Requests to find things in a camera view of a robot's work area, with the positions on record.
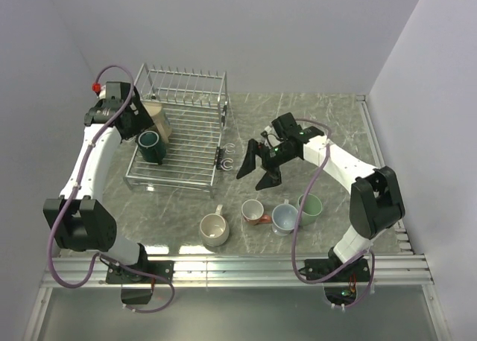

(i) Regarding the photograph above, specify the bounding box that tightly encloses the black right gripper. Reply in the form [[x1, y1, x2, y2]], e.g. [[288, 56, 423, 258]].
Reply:
[[236, 139, 297, 191]]

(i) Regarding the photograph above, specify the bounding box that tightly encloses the beige dragon pattern mug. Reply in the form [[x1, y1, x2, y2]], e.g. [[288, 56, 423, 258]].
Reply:
[[143, 101, 172, 144]]

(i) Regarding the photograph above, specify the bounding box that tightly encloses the dark green mug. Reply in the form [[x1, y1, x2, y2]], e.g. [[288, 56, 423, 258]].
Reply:
[[136, 130, 166, 165]]

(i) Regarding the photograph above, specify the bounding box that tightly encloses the silver wire dish rack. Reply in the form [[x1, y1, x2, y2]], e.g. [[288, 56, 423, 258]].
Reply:
[[124, 64, 230, 194]]

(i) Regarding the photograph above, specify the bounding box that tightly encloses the beige speckled round mug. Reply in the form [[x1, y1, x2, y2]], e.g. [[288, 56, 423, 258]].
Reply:
[[199, 204, 230, 247]]

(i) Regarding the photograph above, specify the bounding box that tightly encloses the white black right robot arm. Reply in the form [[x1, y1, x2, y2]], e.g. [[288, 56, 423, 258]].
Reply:
[[236, 127, 405, 281]]

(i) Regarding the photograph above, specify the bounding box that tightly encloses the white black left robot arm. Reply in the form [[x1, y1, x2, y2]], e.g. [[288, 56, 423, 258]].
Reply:
[[43, 82, 153, 283]]

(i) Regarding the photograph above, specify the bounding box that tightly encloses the pink white mug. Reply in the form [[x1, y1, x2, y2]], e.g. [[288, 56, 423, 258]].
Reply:
[[241, 200, 272, 226]]

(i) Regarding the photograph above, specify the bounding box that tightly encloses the light blue mug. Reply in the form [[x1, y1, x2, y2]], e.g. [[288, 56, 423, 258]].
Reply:
[[271, 199, 298, 237]]

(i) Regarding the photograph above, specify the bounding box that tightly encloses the light green mug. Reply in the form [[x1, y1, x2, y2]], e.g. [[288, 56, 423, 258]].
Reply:
[[300, 194, 323, 226]]

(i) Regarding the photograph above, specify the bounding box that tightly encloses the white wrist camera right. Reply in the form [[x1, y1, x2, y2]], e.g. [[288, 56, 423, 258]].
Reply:
[[265, 112, 303, 143]]

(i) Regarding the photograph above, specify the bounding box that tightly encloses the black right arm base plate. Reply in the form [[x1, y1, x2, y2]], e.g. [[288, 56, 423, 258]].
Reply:
[[299, 257, 376, 284]]

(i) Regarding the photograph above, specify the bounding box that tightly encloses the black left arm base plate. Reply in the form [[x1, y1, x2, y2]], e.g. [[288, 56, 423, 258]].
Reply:
[[105, 261, 174, 284]]

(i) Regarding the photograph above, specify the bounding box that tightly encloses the aluminium side rail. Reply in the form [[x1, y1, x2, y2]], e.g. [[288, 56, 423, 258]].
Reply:
[[356, 95, 415, 255]]

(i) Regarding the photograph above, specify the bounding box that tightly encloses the aluminium mounting rail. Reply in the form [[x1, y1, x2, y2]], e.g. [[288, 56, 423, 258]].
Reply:
[[54, 255, 434, 288]]

